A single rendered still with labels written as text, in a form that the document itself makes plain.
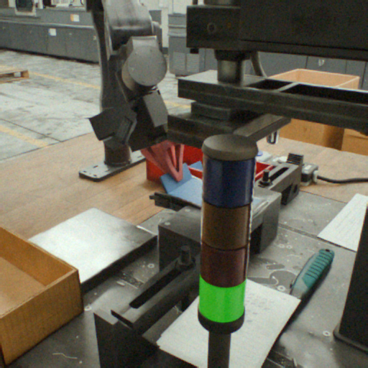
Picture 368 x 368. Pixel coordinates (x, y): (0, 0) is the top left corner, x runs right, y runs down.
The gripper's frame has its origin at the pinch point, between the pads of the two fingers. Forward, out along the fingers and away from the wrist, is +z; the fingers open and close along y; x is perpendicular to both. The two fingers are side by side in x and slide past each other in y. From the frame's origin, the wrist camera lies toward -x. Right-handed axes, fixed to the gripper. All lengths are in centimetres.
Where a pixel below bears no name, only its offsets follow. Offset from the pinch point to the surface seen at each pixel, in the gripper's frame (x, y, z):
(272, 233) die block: 5.8, 10.0, 14.7
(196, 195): -1.6, 4.1, 3.5
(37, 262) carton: -24.8, -7.5, 1.9
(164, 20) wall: 676, -525, -201
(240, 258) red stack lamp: -26.8, 29.6, 1.7
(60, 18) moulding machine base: 485, -611, -265
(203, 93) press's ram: -5.0, 15.5, -10.8
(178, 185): -0.6, 0.3, 1.4
